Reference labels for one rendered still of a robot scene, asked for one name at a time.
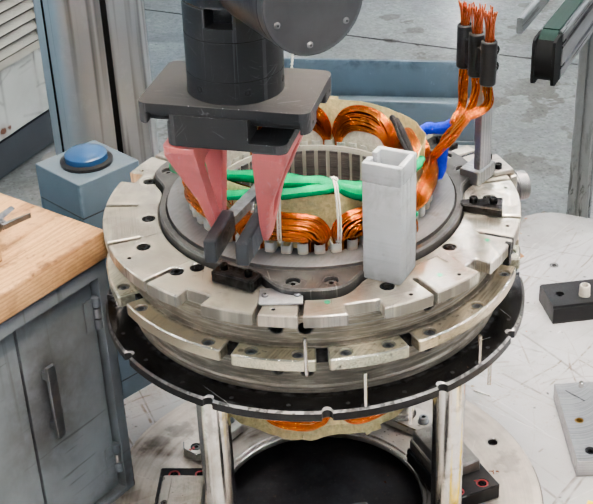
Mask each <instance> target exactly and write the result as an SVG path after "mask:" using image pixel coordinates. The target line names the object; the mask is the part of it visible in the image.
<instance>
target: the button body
mask: <svg viewBox="0 0 593 504"><path fill-rule="evenodd" d="M87 143H95V144H99V145H102V146H103V147H105V148H106V150H108V151H110V152H111V153H112V155H113V162H112V163H111V165H109V166H108V167H107V168H105V169H103V170H100V171H97V172H93V173H85V174H77V173H70V172H67V171H65V170H63V169H62V168H61V166H60V159H61V157H62V156H63V155H64V154H65V152H66V151H65V152H63V153H60V154H58V155H55V156H53V157H51V158H48V159H46V160H43V161H41V162H38V163H36V164H35V166H36V172H37V178H38V184H39V191H40V197H41V203H42V208H44V209H47V210H49V211H52V212H55V213H58V214H61V215H63V216H66V217H69V218H72V219H75V220H77V221H80V222H83V223H86V224H89V225H91V226H94V227H97V228H100V229H103V214H104V210H105V208H106V204H107V202H108V200H109V198H110V196H111V194H112V193H113V191H114V190H115V189H116V187H117V186H118V185H119V184H120V183H121V182H129V183H132V182H131V176H130V173H131V172H132V171H133V170H134V169H136V168H137V167H138V166H139V161H138V160H137V159H135V158H133V157H130V156H128V155H126V154H124V153H122V152H119V151H117V150H115V149H113V148H111V147H109V146H106V145H104V144H102V143H100V142H98V141H96V140H92V141H90V142H87ZM117 355H118V362H119V370H120V377H121V384H122V392H123V399H125V398H127V397H129V396H131V395H132V394H134V393H136V392H138V391H139V390H141V389H143V388H145V387H146V386H148V385H150V384H152V383H151V382H150V381H148V380H147V379H145V378H144V377H143V376H141V375H140V374H139V373H138V372H137V371H135V370H134V369H133V368H132V367H131V366H130V363H129V360H125V359H124V358H123V357H122V356H121V354H120V353H119V351H118V350H117Z"/></svg>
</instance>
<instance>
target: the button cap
mask: <svg viewBox="0 0 593 504"><path fill-rule="evenodd" d="M64 158H65V164H67V165H69V166H72V167H91V166H95V165H98V164H101V163H103V162H104V161H106V160H107V159H108V156H107V150H106V148H105V147H103V146H102V145H99V144H95V143H84V144H79V145H75V146H73V147H71V148H69V149H68V150H67V151H66V152H65V154H64Z"/></svg>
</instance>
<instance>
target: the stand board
mask: <svg viewBox="0 0 593 504"><path fill-rule="evenodd" d="M10 206H12V207H14V208H15V209H14V210H13V211H12V212H10V213H9V214H8V215H7V216H6V217H5V218H3V219H4V220H5V221H9V220H11V219H14V218H17V217H20V216H22V215H25V214H28V213H31V218H29V219H27V220H25V221H23V222H20V223H18V224H16V225H14V226H12V227H10V228H7V229H5V230H2V231H1V232H0V250H1V255H2V262H0V324H1V323H3V322H4V321H6V320H7V319H9V318H11V317H12V316H14V315H15V314H17V313H19V312H20V311H22V310H23V309H25V308H26V307H28V306H30V305H31V304H33V303H34V302H36V301H38V300H39V299H41V298H42V297H44V296H46V295H47V294H49V293H50V292H52V291H54V290H55V289H57V288H58V287H60V286H62V285H63V284H65V283H66V282H68V281H69V280H71V279H73V278H74V277H76V276H77V275H79V274H81V273H82V272H84V271H85V270H87V269H89V268H90V267H92V266H93V265H95V264H97V263H98V262H100V261H101V260H103V259H105V258H106V257H107V253H108V251H107V249H106V245H105V240H104V233H103V229H100V228H97V227H94V226H91V225H89V224H86V223H83V222H80V221H77V220H75V219H72V218H69V217H66V216H63V215H61V214H58V213H55V212H52V211H49V210H47V209H44V208H41V207H38V206H35V205H33V204H30V203H27V202H24V201H21V200H19V199H16V198H13V197H10V196H7V195H5V194H2V193H0V213H1V212H2V211H4V210H5V209H7V208H8V207H10Z"/></svg>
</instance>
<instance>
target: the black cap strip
mask: <svg viewBox="0 0 593 504"><path fill-rule="evenodd" d="M584 282H585V283H589V284H590V286H591V287H590V297H588V298H582V297H580V296H579V287H580V284H581V283H584ZM539 302H540V303H541V305H542V307H543V308H544V310H545V312H546V314H547V315H548V317H549V319H550V321H551V322H552V324H559V323H568V322H577V321H586V320H593V279H588V280H579V281H570V282H561V283H551V284H542V285H540V289H539Z"/></svg>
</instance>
